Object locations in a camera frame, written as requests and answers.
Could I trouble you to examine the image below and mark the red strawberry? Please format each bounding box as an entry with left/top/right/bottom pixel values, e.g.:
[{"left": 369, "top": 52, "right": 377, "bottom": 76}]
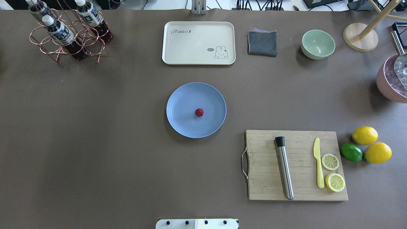
[{"left": 195, "top": 108, "right": 204, "bottom": 117}]

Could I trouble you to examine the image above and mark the blue round plate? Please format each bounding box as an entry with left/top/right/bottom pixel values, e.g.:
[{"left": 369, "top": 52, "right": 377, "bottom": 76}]
[{"left": 167, "top": 82, "right": 227, "bottom": 139}]

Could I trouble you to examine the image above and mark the cream rabbit tray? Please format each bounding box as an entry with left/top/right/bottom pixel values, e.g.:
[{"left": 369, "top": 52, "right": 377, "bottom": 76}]
[{"left": 162, "top": 21, "right": 236, "bottom": 65}]

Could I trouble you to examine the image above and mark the steel muddler black tip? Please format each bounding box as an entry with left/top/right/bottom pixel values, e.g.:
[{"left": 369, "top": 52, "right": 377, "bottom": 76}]
[{"left": 275, "top": 136, "right": 294, "bottom": 200}]

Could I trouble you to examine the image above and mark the wooden cutting board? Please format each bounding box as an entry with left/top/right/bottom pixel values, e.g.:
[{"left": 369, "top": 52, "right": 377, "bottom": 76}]
[{"left": 245, "top": 129, "right": 348, "bottom": 201}]

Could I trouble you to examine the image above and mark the grey folded cloth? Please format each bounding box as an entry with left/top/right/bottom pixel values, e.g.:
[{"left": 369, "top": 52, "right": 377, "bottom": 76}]
[{"left": 247, "top": 28, "right": 278, "bottom": 57}]

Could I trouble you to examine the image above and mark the yellow plastic knife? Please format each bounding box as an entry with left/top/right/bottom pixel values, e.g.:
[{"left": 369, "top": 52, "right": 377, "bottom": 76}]
[{"left": 313, "top": 137, "right": 325, "bottom": 189}]

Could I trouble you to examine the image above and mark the green bowl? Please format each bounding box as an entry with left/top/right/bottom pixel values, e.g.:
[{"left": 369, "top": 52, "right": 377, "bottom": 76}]
[{"left": 301, "top": 30, "right": 335, "bottom": 60}]

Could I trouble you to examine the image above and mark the lemon slice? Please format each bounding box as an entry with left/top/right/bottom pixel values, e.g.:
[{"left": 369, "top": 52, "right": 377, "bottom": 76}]
[
  {"left": 325, "top": 173, "right": 346, "bottom": 192},
  {"left": 321, "top": 154, "right": 340, "bottom": 171}
]

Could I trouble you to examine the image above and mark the green lime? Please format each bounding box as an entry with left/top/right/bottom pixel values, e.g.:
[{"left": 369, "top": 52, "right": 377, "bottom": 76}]
[{"left": 340, "top": 143, "right": 362, "bottom": 162}]

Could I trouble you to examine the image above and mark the yellow lemon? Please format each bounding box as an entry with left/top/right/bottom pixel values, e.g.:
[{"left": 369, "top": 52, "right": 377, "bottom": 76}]
[
  {"left": 352, "top": 126, "right": 378, "bottom": 145},
  {"left": 364, "top": 142, "right": 392, "bottom": 164}
]

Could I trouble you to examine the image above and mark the dark drink bottle white cap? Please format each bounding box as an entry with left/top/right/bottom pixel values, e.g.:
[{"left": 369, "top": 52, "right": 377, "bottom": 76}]
[{"left": 42, "top": 15, "right": 87, "bottom": 60}]

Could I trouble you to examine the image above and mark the wooden cup tree stand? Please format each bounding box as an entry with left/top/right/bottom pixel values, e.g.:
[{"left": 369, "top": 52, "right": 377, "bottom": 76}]
[{"left": 343, "top": 0, "right": 407, "bottom": 52}]

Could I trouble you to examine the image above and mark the pink bowl with ice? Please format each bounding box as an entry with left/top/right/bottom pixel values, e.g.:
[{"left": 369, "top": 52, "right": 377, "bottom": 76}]
[{"left": 376, "top": 55, "right": 407, "bottom": 103}]

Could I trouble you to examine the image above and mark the metal ice scoop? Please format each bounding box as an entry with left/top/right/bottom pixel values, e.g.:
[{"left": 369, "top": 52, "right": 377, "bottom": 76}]
[{"left": 390, "top": 31, "right": 407, "bottom": 89}]

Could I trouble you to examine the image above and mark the aluminium frame post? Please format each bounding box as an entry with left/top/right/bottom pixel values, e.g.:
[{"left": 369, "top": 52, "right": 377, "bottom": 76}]
[{"left": 191, "top": 0, "right": 207, "bottom": 15}]

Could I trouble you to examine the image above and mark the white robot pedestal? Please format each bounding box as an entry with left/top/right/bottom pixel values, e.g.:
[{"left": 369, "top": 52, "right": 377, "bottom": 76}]
[{"left": 155, "top": 218, "right": 239, "bottom": 229}]

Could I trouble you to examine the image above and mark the copper wire bottle rack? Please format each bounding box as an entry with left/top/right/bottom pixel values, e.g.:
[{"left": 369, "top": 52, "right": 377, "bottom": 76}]
[{"left": 27, "top": 0, "right": 113, "bottom": 62}]

